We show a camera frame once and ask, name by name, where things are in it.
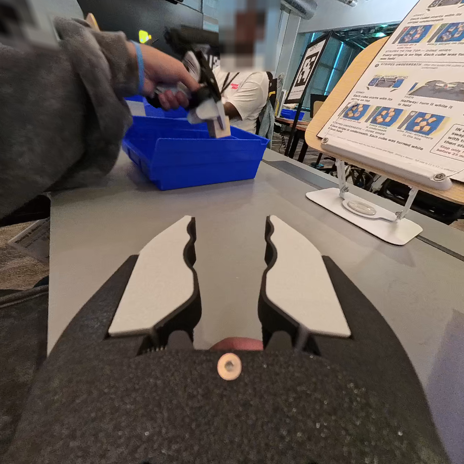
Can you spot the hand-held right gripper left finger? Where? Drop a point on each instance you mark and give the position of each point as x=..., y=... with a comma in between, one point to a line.
x=156, y=286

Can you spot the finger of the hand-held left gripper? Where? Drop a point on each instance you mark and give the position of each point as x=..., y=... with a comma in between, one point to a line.
x=206, y=110
x=221, y=116

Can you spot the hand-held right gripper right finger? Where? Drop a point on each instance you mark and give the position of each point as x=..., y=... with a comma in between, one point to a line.
x=304, y=290

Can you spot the wooden cube with blue stripe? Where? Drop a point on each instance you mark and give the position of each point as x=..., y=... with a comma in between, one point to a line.
x=221, y=130

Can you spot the blue plastic bin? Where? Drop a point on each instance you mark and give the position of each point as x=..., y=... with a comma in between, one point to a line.
x=150, y=111
x=292, y=114
x=203, y=163

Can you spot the person's left forearm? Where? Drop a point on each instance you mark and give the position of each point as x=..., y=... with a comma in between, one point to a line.
x=54, y=108

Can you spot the person's left hand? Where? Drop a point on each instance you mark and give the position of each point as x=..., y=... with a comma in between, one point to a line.
x=163, y=72

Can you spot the person's right hand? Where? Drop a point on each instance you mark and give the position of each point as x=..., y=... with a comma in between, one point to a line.
x=237, y=343

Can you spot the grey denim jacket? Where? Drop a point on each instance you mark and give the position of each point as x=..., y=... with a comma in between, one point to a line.
x=268, y=123

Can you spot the blue wristband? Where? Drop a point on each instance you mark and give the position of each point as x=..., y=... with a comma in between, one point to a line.
x=139, y=69

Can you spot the black framed marker sign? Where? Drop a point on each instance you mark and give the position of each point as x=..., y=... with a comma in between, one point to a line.
x=308, y=69

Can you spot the large black screen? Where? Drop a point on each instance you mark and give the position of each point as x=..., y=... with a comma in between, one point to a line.
x=119, y=14

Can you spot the wood and white document stand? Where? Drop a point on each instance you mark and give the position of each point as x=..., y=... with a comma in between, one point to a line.
x=337, y=108

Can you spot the printed paper sheet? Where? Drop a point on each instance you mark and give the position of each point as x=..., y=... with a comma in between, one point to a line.
x=32, y=239

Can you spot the wooden pole with black end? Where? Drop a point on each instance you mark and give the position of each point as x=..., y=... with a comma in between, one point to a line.
x=91, y=20

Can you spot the person's legs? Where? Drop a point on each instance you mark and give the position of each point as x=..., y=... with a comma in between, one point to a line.
x=18, y=344

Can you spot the printed instruction sheet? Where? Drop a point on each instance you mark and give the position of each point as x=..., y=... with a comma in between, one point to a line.
x=398, y=108

